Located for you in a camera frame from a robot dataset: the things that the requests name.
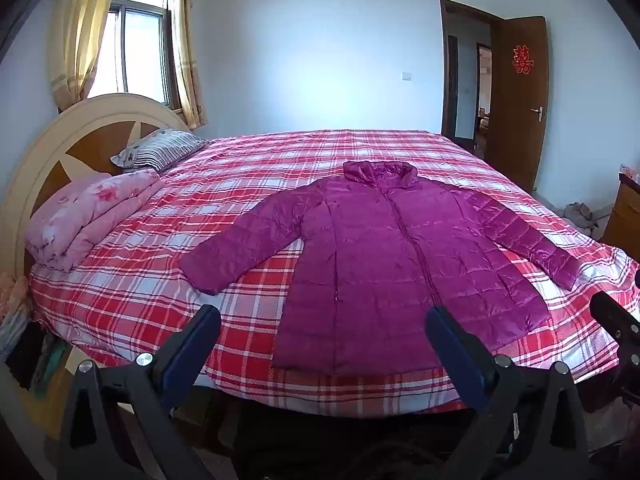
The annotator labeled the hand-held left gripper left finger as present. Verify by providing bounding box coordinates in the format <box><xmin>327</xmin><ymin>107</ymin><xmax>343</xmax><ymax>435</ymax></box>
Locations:
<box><xmin>57</xmin><ymin>304</ymin><xmax>222</xmax><ymax>480</ymax></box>

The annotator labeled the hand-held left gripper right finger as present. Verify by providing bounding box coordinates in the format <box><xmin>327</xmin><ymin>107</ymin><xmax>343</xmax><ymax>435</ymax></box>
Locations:
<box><xmin>425</xmin><ymin>306</ymin><xmax>591</xmax><ymax>480</ymax></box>

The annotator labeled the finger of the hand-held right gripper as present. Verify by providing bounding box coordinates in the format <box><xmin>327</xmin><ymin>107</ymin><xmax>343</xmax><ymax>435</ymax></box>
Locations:
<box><xmin>590</xmin><ymin>291</ymin><xmax>640</xmax><ymax>356</ymax></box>

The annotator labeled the purple down jacket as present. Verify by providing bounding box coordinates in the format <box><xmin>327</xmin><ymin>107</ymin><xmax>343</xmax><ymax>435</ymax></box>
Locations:
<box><xmin>178</xmin><ymin>160</ymin><xmax>581</xmax><ymax>376</ymax></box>

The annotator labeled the pile of mixed clothes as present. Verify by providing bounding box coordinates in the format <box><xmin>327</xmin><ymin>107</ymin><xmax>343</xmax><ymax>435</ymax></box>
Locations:
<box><xmin>0</xmin><ymin>272</ymin><xmax>66</xmax><ymax>401</ymax></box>

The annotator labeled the bed with red plaid sheet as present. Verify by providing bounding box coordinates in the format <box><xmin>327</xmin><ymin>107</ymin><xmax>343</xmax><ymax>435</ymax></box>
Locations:
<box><xmin>27</xmin><ymin>129</ymin><xmax>640</xmax><ymax>418</ymax></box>

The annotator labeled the wooden nightstand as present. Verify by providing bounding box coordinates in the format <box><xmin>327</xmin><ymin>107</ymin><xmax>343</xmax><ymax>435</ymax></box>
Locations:
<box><xmin>600</xmin><ymin>172</ymin><xmax>640</xmax><ymax>261</ymax></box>

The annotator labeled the grey cloth pile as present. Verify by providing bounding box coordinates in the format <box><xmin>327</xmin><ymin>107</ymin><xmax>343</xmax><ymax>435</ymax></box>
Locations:
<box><xmin>564</xmin><ymin>202</ymin><xmax>613</xmax><ymax>238</ymax></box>

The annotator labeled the folded pink floral quilt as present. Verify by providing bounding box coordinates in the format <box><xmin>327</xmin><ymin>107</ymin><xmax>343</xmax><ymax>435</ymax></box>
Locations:
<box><xmin>24</xmin><ymin>169</ymin><xmax>163</xmax><ymax>273</ymax></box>

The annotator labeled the striped pillow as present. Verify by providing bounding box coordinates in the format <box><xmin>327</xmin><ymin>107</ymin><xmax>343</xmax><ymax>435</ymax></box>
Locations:
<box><xmin>110</xmin><ymin>128</ymin><xmax>208</xmax><ymax>173</ymax></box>

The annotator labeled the brown wooden door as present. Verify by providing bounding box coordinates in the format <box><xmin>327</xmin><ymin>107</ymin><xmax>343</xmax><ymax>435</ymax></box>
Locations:
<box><xmin>487</xmin><ymin>16</ymin><xmax>550</xmax><ymax>193</ymax></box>

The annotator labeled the cream and brown headboard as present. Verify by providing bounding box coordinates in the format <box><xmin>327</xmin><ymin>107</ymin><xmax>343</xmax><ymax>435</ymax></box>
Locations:
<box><xmin>0</xmin><ymin>92</ymin><xmax>201</xmax><ymax>281</ymax></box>

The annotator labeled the red paper door decoration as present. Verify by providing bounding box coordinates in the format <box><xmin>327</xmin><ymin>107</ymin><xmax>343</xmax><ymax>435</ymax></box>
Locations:
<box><xmin>512</xmin><ymin>45</ymin><xmax>533</xmax><ymax>75</ymax></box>

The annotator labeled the yellow curtain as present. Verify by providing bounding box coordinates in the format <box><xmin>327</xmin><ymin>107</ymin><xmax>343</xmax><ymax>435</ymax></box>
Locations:
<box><xmin>47</xmin><ymin>0</ymin><xmax>123</xmax><ymax>111</ymax></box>
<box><xmin>172</xmin><ymin>0</ymin><xmax>208</xmax><ymax>130</ymax></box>

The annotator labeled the window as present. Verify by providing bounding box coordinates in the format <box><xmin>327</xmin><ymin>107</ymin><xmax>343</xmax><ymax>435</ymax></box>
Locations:
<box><xmin>87</xmin><ymin>0</ymin><xmax>176</xmax><ymax>111</ymax></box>

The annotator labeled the dark wooden door frame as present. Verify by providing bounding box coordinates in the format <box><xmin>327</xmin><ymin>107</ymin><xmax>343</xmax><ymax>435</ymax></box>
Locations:
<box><xmin>439</xmin><ymin>0</ymin><xmax>506</xmax><ymax>153</ymax></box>

